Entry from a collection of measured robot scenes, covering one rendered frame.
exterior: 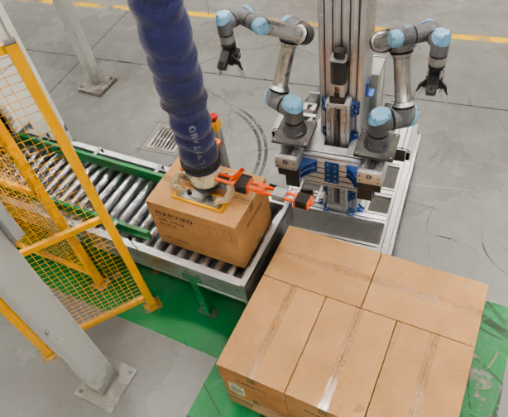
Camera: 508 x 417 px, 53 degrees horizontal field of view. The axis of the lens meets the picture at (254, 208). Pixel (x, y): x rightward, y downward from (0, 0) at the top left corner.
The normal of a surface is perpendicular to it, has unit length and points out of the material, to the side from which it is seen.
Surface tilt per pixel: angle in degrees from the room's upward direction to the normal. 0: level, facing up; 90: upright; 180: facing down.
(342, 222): 0
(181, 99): 99
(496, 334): 0
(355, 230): 0
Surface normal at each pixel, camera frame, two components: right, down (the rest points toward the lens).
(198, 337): -0.12, -0.64
